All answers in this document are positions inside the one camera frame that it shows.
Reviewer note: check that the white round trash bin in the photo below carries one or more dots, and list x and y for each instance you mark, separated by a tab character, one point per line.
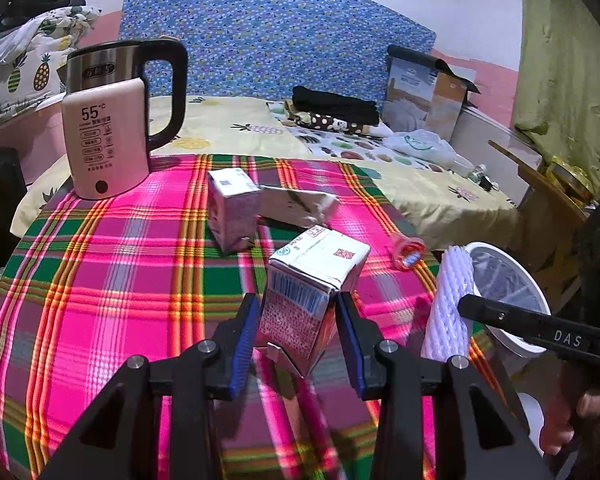
498	276

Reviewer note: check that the pink plaid tablecloth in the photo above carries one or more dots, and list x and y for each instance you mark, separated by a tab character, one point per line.
91	283

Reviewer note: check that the polka dot brown cloth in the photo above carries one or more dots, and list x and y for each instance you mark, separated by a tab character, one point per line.
317	121

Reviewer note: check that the cardboard box with bag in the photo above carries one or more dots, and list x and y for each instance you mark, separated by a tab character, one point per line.
423	92

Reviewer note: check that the white plastic bag on bed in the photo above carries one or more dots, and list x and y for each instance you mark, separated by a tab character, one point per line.
428	146

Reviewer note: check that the black folded clothing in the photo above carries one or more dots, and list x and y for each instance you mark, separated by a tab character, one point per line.
332	104

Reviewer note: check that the patterned white paper carton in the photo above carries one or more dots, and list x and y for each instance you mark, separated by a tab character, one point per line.
297	207

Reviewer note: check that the green curtain cloth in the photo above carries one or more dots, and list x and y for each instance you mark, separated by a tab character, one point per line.
557	102

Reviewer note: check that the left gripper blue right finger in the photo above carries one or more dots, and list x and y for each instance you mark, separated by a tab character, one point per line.
358	340

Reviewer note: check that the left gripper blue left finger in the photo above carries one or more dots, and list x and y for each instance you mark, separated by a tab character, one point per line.
235	339

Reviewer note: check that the purple white small carton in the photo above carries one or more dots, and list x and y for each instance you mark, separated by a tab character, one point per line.
233	209

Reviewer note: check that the steel electric kettle black handle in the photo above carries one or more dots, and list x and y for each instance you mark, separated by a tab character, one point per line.
122	60

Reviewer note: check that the pineapple print bedding pile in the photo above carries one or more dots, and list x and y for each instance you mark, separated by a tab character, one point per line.
36	37

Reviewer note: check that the yellow pineapple bed sheet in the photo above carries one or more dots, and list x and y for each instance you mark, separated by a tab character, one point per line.
444	207

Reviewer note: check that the wooden round side table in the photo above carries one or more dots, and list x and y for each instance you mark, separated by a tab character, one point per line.
548	241

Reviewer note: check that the red white milk carton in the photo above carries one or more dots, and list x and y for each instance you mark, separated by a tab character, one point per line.
305	276

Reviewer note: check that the blue floral mattress headboard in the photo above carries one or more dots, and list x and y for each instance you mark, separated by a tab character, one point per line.
264	48

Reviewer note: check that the person right hand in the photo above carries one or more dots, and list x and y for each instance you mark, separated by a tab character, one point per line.
573	410

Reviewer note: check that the purple foam net sleeve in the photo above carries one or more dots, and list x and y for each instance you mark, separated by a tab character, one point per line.
447	333

